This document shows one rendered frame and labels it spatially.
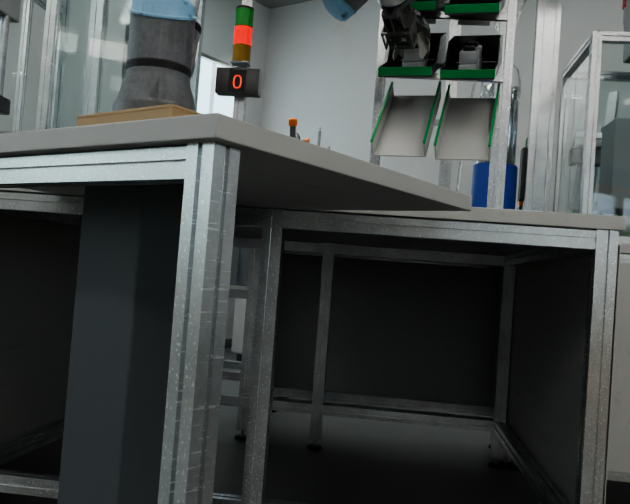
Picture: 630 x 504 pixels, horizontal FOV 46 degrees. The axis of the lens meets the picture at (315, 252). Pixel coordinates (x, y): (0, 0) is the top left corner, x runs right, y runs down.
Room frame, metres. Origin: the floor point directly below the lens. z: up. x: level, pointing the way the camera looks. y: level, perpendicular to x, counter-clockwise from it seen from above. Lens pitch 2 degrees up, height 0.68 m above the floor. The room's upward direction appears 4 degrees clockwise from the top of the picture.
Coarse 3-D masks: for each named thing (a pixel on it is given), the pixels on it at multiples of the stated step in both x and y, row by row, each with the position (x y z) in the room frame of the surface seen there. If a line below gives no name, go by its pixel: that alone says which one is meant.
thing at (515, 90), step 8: (520, 80) 2.60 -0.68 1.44; (480, 88) 2.62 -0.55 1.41; (488, 88) 2.57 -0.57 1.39; (512, 88) 2.55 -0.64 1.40; (520, 88) 2.60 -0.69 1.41; (480, 96) 2.62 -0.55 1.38; (488, 96) 2.57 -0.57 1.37; (512, 96) 2.55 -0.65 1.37; (512, 104) 2.55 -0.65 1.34; (512, 112) 2.55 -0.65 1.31; (512, 120) 2.55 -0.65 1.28; (512, 128) 2.56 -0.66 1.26; (512, 136) 2.56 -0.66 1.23; (512, 144) 2.56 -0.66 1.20; (512, 152) 2.56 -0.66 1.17; (512, 160) 2.56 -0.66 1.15
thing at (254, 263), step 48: (288, 240) 3.03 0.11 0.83; (288, 288) 3.40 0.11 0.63; (336, 288) 3.37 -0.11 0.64; (384, 288) 3.35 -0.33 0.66; (432, 288) 3.32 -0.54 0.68; (480, 288) 3.30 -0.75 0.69; (288, 336) 3.40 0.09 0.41; (336, 336) 3.37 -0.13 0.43; (384, 336) 3.35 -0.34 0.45; (432, 336) 3.32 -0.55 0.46; (480, 336) 3.30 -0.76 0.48; (240, 384) 3.05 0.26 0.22; (288, 384) 3.39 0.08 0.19; (336, 384) 3.37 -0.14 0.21; (384, 384) 3.34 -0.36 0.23; (432, 384) 3.32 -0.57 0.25; (480, 384) 3.30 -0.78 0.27
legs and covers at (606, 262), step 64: (0, 192) 1.71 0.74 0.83; (0, 256) 1.92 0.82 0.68; (64, 256) 2.29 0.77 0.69; (384, 256) 2.95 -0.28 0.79; (448, 256) 2.93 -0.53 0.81; (512, 256) 2.72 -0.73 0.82; (576, 256) 1.88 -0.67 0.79; (0, 320) 1.95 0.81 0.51; (64, 320) 2.33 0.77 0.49; (256, 320) 1.64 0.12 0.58; (320, 320) 2.98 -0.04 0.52; (512, 320) 2.92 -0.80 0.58; (576, 320) 1.89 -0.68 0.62; (0, 384) 1.98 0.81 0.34; (64, 384) 2.37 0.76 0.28; (256, 384) 1.64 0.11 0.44; (320, 384) 2.97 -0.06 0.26; (512, 384) 2.82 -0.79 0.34; (576, 384) 1.85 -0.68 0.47; (0, 448) 1.93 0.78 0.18; (256, 448) 1.64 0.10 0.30; (320, 448) 2.98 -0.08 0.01; (512, 448) 2.45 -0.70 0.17; (576, 448) 1.81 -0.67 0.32
